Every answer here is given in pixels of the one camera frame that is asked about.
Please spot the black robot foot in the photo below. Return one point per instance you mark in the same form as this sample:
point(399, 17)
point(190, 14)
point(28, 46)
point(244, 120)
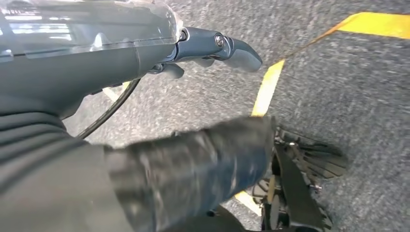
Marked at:
point(304, 192)

